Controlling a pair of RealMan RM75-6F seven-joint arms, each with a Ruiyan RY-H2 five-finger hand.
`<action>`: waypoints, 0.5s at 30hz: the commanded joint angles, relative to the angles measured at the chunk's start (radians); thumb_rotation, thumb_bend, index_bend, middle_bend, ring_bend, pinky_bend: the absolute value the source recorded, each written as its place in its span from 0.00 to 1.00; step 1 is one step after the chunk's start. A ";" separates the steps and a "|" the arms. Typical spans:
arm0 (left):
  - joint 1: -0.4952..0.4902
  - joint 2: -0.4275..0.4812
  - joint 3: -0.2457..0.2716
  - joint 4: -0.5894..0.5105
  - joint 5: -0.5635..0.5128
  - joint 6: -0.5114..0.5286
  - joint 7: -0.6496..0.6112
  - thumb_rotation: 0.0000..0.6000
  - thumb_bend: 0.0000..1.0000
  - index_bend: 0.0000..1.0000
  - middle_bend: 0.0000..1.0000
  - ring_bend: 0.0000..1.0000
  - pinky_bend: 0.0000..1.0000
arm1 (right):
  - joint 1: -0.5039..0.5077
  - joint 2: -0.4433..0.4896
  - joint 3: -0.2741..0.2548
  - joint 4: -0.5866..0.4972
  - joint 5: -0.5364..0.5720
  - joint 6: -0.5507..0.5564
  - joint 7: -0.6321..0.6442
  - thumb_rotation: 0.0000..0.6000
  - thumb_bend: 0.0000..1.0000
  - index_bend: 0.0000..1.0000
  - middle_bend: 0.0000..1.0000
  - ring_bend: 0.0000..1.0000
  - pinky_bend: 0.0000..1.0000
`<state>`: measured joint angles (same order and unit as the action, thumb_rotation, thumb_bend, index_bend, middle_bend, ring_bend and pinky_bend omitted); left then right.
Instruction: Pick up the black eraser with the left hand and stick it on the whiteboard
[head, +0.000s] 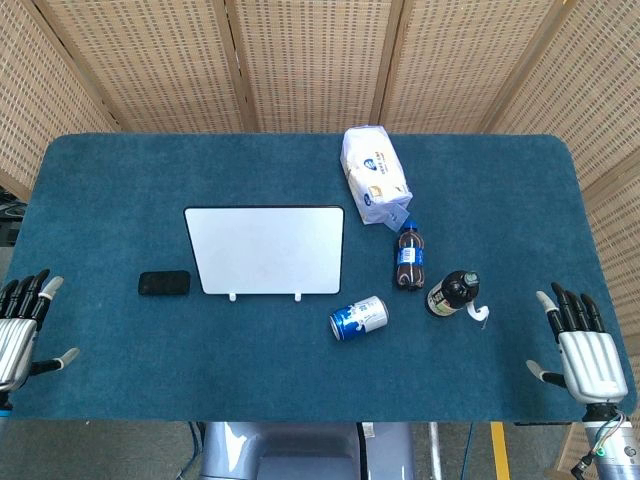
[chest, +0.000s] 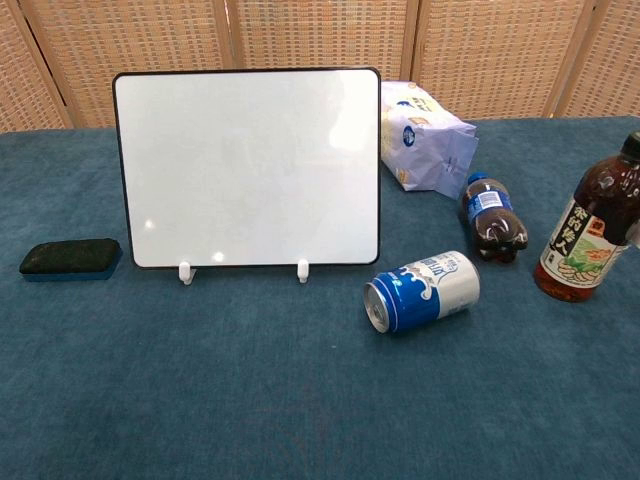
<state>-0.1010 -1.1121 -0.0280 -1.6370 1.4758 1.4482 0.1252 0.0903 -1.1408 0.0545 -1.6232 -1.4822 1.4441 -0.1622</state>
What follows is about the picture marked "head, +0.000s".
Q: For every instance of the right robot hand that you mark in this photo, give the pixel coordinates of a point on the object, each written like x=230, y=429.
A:
x=590, y=360

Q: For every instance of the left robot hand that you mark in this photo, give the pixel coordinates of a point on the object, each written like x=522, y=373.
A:
x=15, y=345

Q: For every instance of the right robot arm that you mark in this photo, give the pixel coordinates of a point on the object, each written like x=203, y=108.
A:
x=612, y=440

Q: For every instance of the white rectangular board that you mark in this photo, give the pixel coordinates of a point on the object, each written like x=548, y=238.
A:
x=265, y=250

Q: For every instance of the white hook tag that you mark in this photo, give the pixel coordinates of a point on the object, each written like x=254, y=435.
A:
x=477, y=312

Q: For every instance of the dark bottle with green cap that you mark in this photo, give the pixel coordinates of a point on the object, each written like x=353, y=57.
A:
x=450, y=295

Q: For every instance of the cola bottle with blue label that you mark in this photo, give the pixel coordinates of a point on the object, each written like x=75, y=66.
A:
x=410, y=257

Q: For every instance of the blue and white can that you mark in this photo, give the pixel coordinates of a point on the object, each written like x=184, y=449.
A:
x=359, y=317

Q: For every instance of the teal table mat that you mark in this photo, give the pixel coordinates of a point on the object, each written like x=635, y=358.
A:
x=310, y=350

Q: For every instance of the white snack bag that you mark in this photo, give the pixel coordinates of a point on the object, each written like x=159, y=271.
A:
x=374, y=175

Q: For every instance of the grey robot torso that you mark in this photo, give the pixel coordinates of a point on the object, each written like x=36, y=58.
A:
x=305, y=452

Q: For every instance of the woven bamboo folding screen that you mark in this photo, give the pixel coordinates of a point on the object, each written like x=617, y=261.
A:
x=310, y=65

